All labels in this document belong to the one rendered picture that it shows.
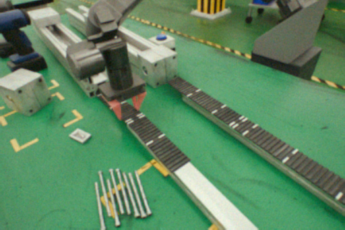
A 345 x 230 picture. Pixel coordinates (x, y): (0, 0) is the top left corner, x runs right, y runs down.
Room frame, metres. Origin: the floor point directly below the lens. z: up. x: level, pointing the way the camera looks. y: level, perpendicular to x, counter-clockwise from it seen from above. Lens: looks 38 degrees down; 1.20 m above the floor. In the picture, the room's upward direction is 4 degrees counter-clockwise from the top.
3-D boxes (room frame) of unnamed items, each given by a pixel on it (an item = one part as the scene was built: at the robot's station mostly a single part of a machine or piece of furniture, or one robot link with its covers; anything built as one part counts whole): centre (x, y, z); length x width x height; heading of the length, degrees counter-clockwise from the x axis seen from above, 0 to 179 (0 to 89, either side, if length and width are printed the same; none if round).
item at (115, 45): (0.49, 0.12, 0.98); 0.07 x 0.06 x 0.07; 126
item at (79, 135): (0.44, 0.24, 0.78); 0.05 x 0.03 x 0.01; 56
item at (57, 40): (0.97, 0.43, 0.82); 0.80 x 0.10 x 0.09; 34
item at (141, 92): (0.50, 0.10, 0.85); 0.07 x 0.07 x 0.09; 33
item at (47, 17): (1.18, 0.57, 0.87); 0.16 x 0.11 x 0.07; 34
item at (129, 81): (0.49, 0.11, 0.92); 0.10 x 0.07 x 0.07; 123
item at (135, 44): (1.08, 0.27, 0.82); 0.80 x 0.10 x 0.09; 34
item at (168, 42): (0.91, 0.02, 0.81); 0.10 x 0.08 x 0.06; 124
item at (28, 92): (0.61, 0.43, 0.83); 0.11 x 0.10 x 0.10; 148
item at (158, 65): (0.71, 0.02, 0.83); 0.12 x 0.09 x 0.10; 124
